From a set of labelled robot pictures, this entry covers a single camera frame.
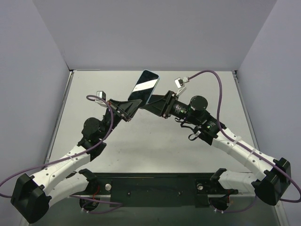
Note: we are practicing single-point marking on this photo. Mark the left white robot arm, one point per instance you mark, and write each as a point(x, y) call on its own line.
point(32, 194)

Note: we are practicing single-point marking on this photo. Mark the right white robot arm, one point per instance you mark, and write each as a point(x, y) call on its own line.
point(267, 177)

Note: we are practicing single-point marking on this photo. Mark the aluminium frame rail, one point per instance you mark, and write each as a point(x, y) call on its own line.
point(48, 103)

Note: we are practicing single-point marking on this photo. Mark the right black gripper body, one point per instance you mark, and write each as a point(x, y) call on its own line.
point(168, 104)

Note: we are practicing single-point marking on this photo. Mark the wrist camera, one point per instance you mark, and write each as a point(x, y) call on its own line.
point(101, 98)
point(180, 83)

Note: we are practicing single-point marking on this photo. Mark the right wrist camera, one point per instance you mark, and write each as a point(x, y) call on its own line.
point(180, 83)

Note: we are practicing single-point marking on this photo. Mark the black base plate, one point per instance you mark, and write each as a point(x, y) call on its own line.
point(159, 189)

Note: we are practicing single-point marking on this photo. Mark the black phone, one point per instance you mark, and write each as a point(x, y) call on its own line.
point(144, 87)

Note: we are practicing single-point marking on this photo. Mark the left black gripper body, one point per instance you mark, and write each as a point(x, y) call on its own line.
point(119, 110)

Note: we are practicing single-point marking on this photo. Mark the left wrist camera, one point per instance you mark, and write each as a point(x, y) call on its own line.
point(101, 98)

